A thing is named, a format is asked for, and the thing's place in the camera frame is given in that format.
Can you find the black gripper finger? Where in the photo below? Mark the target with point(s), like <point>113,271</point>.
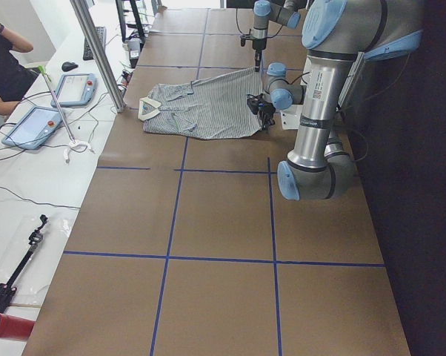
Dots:
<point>258,60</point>

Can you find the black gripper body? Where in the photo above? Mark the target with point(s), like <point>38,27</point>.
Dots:
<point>258,45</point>
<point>266,111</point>

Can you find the navy white striped polo shirt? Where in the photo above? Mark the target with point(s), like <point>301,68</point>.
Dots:
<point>211,108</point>

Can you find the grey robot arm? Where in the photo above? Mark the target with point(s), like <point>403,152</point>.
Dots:
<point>334,34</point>
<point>264,12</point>

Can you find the far blue teach pendant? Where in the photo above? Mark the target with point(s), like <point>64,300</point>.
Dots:
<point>76,90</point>

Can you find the blue teach pendant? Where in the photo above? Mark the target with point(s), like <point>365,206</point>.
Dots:
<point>76,90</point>
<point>34,129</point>

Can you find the black computer mouse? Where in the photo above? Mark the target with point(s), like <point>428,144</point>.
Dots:
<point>68,66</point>

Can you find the white grabber stick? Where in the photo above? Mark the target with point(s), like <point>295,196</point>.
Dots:
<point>74,143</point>

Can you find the near blue teach pendant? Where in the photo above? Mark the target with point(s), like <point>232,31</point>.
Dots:
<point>34,129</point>

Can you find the person in dark shirt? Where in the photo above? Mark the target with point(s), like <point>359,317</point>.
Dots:
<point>15,79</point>

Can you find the red cylinder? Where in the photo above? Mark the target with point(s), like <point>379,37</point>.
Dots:
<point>15,328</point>

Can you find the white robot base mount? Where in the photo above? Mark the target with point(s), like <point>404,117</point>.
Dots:
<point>291,117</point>

